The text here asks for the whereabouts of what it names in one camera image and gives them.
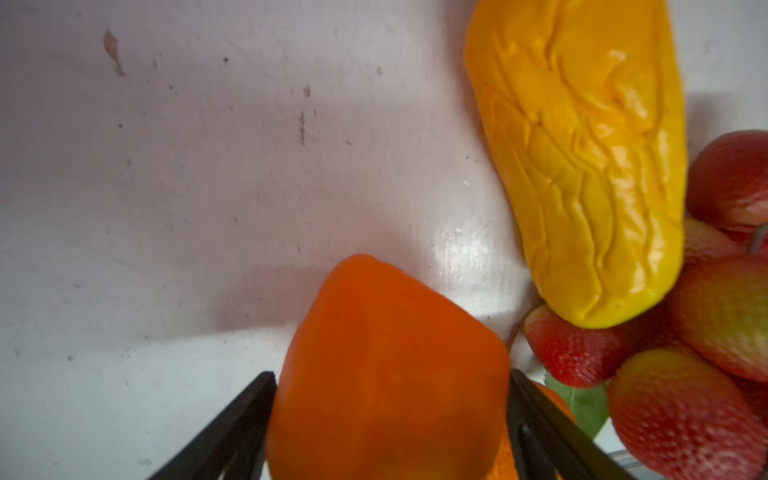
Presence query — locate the red fake lychee bunch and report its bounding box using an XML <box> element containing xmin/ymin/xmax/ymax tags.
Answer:
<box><xmin>523</xmin><ymin>129</ymin><xmax>767</xmax><ymax>479</ymax></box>

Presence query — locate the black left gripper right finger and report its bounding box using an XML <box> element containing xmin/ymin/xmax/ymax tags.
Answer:
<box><xmin>507</xmin><ymin>369</ymin><xmax>633</xmax><ymax>480</ymax></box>

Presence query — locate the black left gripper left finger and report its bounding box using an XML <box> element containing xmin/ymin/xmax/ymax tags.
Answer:
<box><xmin>152</xmin><ymin>371</ymin><xmax>277</xmax><ymax>480</ymax></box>

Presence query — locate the small orange fake tangerine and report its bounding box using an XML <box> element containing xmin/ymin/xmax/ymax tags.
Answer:
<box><xmin>484</xmin><ymin>381</ymin><xmax>577</xmax><ymax>480</ymax></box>

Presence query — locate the large orange fake persimmon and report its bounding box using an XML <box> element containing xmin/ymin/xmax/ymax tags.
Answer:
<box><xmin>266</xmin><ymin>255</ymin><xmax>509</xmax><ymax>479</ymax></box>

